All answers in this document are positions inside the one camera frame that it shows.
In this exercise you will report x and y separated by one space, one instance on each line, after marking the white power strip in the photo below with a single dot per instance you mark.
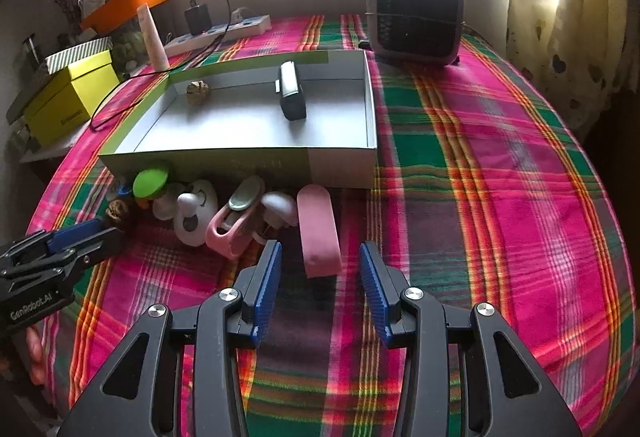
247 28

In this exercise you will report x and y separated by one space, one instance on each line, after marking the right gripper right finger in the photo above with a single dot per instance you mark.
383 286

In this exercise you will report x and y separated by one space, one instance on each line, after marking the brown walnut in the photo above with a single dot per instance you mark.
197 92
120 213

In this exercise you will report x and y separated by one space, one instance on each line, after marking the white panda toy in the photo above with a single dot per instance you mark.
196 207

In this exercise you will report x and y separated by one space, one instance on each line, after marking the white cosmetic tube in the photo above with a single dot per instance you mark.
151 38

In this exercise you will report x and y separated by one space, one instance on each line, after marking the cream patterned curtain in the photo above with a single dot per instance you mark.
577 53

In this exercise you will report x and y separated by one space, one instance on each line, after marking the grey portable fan heater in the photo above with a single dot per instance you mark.
426 31

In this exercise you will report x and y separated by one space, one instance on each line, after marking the person's left hand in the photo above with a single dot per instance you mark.
37 357

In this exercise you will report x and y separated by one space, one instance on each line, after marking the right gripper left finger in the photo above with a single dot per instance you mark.
260 285

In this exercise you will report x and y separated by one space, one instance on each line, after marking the plaid bed blanket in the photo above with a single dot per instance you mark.
480 194

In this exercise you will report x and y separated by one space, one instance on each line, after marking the white round mushroom lamp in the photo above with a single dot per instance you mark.
277 211

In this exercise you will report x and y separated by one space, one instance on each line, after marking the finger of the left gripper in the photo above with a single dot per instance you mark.
97 248
69 236

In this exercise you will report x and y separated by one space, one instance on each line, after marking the green and white cardboard tray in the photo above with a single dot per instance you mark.
240 130

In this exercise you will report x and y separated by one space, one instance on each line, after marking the black charger adapter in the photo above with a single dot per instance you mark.
198 19

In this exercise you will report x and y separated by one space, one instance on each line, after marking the striped gift box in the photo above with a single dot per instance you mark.
59 69

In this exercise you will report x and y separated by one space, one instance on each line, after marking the orange tray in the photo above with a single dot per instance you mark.
114 13

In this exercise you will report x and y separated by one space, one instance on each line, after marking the black rectangular device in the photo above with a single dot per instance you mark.
290 91

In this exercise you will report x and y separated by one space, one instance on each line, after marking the pink clip with grey pad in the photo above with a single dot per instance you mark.
231 229

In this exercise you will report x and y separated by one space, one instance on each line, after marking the yellow shoe box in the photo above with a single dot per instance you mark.
70 98

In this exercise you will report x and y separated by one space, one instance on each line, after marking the pink case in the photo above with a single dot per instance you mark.
321 248

